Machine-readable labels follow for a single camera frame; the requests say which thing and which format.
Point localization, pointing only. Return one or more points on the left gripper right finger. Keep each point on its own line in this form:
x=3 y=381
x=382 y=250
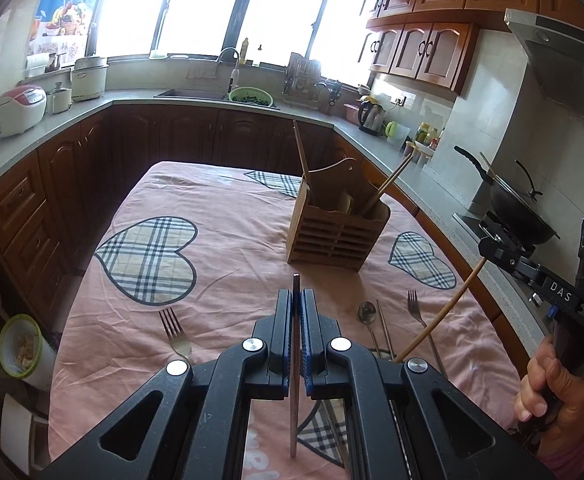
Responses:
x=404 y=420

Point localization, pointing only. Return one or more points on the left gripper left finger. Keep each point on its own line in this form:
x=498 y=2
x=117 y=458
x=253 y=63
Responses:
x=188 y=421

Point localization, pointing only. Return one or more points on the steel chopstick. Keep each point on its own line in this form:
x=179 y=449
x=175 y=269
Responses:
x=387 y=335
x=294 y=359

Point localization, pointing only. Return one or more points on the person's right hand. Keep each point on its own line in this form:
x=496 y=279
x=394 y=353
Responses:
x=546 y=370

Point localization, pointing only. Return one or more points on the gas stove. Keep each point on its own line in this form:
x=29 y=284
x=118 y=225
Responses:
x=510 y=246

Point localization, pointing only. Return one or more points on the steel fork left side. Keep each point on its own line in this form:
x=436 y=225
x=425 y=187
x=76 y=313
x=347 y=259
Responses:
x=176 y=336

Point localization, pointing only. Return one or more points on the steel fork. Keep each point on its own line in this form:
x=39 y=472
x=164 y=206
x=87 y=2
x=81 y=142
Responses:
x=176 y=336
x=413 y=307

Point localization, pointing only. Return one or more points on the black wok with lid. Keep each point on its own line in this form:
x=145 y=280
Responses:
x=512 y=208

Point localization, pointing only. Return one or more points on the steel spoon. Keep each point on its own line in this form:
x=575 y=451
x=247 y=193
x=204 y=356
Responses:
x=367 y=314

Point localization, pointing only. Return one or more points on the steel fork right side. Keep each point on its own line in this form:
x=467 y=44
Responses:
x=413 y=307

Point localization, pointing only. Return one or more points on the pink heart-patterned tablecloth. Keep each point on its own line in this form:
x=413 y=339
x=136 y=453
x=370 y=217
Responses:
x=211 y=243

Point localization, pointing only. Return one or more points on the green rimmed trash bin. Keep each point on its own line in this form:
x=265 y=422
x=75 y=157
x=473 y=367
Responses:
x=25 y=354

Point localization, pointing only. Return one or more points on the wooden utensil holder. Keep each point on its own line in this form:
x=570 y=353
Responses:
x=337 y=217

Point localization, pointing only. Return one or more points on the range hood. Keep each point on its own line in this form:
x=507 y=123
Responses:
x=555 y=50

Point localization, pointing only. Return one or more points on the green mug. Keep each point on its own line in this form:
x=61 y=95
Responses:
x=391 y=129

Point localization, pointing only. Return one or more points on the steel electric kettle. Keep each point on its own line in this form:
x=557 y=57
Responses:
x=370 y=118

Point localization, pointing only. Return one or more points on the wooden upper cabinets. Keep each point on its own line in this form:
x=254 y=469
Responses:
x=433 y=40

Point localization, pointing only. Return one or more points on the green colander with vegetables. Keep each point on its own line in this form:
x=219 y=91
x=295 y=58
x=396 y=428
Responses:
x=251 y=96

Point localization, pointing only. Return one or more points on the small white pot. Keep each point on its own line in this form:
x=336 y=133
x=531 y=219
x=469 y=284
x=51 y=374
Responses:
x=59 y=99

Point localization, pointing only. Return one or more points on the white red rice cooker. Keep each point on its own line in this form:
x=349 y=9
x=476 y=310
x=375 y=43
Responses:
x=21 y=109

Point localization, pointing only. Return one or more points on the white electric pressure cooker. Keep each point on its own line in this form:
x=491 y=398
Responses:
x=88 y=78

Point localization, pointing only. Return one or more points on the tropical fruit poster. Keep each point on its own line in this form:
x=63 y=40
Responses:
x=61 y=27

